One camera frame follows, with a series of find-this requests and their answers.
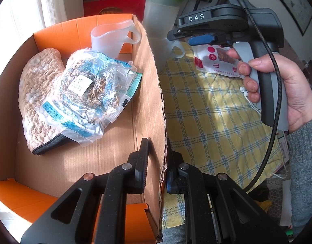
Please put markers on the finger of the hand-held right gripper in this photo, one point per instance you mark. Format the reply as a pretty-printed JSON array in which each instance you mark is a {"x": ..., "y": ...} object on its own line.
[
  {"x": 201, "y": 40},
  {"x": 194, "y": 33}
]

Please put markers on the clear bag of dried food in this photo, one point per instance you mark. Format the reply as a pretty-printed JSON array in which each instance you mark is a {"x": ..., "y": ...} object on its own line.
[{"x": 95, "y": 86}]

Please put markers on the clear plastic measuring cup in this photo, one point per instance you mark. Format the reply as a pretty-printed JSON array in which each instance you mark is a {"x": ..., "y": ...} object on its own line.
[{"x": 107, "y": 38}]

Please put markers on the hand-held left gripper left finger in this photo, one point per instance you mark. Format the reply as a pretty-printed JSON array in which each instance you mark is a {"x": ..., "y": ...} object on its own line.
[{"x": 142, "y": 165}]

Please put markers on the green lidded shaker bottle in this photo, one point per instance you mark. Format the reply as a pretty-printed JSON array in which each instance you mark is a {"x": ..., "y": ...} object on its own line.
[{"x": 158, "y": 10}]

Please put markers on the white curtain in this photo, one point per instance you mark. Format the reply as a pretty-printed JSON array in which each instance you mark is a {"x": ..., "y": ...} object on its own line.
[{"x": 56, "y": 0}]

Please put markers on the person's right forearm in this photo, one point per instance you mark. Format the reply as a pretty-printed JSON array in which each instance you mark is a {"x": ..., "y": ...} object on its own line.
[{"x": 303, "y": 170}]

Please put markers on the small white plastic cup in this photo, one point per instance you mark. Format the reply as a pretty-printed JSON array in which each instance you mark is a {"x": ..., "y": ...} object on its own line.
[{"x": 179, "y": 52}]

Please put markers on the person's right hand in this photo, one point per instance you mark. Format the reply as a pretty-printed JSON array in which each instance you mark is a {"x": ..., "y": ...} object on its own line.
[{"x": 293, "y": 81}]

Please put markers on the orange cardboard box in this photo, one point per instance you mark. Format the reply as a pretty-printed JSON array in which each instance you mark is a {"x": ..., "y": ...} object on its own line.
[{"x": 107, "y": 152}]

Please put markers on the yellow plaid cloth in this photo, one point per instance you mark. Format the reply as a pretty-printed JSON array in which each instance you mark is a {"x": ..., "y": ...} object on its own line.
[{"x": 209, "y": 122}]

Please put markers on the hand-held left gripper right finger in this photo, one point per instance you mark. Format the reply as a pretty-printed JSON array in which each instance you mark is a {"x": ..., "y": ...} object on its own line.
[{"x": 172, "y": 180}]

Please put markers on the beige knitted oven mitt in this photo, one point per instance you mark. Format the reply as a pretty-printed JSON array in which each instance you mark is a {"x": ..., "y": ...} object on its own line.
[{"x": 36, "y": 94}]

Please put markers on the white and red snack packet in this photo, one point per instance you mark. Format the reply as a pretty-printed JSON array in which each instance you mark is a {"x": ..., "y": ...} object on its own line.
[{"x": 216, "y": 63}]

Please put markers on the framed ink painting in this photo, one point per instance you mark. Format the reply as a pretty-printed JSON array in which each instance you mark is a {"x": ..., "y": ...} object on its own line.
[{"x": 293, "y": 5}]

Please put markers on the red gift box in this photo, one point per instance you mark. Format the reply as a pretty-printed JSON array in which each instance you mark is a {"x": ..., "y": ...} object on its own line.
[{"x": 107, "y": 7}]

